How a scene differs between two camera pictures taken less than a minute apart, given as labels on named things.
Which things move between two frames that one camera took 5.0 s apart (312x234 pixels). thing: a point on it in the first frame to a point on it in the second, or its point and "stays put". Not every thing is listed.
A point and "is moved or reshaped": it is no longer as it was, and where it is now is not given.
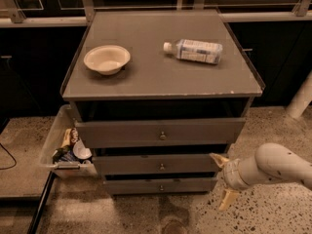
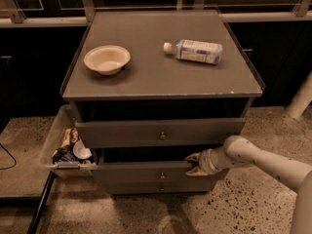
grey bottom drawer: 159,186 stays put
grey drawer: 155,164 is moved or reshaped
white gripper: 231,175 to 206,162
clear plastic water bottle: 197,51 stays put
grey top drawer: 143,133 stays put
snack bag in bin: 70,137 stays put
